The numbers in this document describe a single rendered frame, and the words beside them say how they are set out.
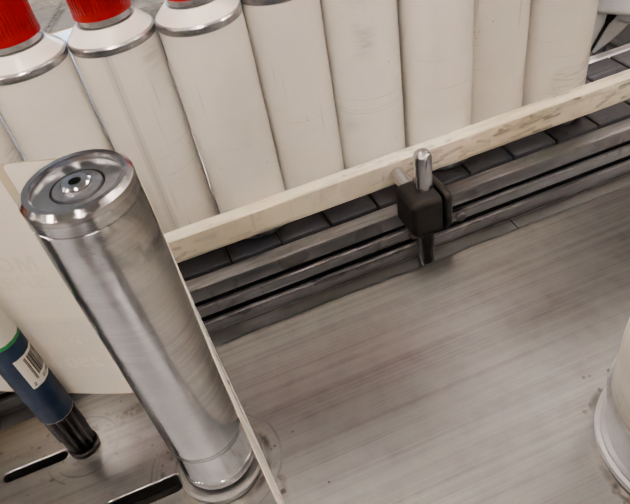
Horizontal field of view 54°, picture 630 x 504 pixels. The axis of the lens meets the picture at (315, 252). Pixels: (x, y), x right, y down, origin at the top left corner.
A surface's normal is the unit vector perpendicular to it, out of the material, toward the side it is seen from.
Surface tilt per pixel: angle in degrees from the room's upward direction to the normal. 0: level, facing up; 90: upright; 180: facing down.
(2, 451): 0
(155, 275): 90
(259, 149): 90
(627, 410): 90
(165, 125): 90
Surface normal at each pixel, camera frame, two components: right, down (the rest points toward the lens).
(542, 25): -0.61, 0.61
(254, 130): 0.76, 0.36
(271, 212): 0.35, 0.61
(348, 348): -0.15, -0.72
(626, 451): -0.94, 0.32
